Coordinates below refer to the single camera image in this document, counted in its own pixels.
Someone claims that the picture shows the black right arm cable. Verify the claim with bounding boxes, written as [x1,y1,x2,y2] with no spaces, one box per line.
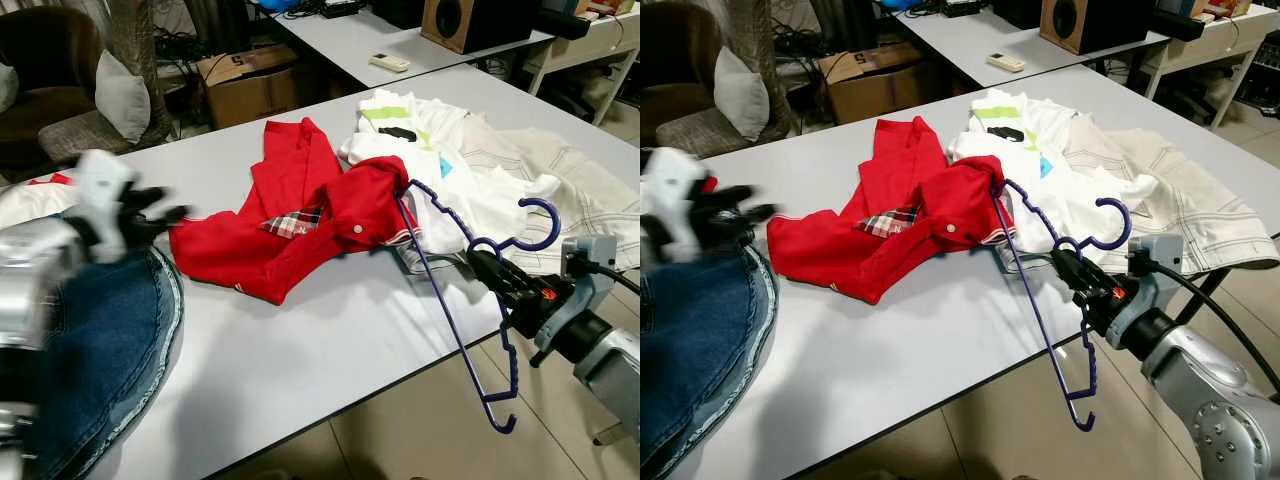
[580,258,641,296]
[1135,255,1280,396]

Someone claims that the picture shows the blue denim garment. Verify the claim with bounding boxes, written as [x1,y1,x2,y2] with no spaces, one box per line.
[640,245,779,480]
[30,245,186,480]

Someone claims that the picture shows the cardboard box printed 5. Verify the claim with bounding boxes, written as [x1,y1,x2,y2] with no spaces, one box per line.
[197,45,301,129]
[818,45,926,126]

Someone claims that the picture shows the beige stitched trousers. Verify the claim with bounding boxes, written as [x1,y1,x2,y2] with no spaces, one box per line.
[455,110,641,276]
[1060,112,1280,276]

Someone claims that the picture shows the purple plastic hanger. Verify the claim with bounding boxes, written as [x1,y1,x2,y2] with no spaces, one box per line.
[990,178,1133,433]
[395,178,563,435]

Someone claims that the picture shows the black rectangular device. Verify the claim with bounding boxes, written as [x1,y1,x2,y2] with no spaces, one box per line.
[535,8,593,41]
[1150,8,1206,41]

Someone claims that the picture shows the grey woven chair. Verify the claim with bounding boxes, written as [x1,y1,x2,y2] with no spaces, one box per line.
[655,0,796,159]
[38,0,173,166]

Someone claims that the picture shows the wooden loudspeaker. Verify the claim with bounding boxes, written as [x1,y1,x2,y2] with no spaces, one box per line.
[1038,0,1153,55]
[420,0,536,55]

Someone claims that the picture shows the red polo shirt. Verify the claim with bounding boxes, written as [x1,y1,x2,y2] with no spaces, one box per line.
[766,117,1016,306]
[168,117,413,306]

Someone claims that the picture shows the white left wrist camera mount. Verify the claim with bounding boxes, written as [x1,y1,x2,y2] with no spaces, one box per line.
[643,148,713,263]
[68,150,136,266]

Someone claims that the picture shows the white shirt green print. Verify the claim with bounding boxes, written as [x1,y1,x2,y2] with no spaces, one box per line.
[945,88,1166,256]
[338,88,561,271]

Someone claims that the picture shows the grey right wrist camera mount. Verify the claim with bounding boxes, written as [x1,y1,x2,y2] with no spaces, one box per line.
[1105,233,1186,351]
[533,235,621,366]

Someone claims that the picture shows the brown armchair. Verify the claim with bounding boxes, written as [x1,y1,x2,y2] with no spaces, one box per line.
[0,5,106,181]
[640,0,723,151]

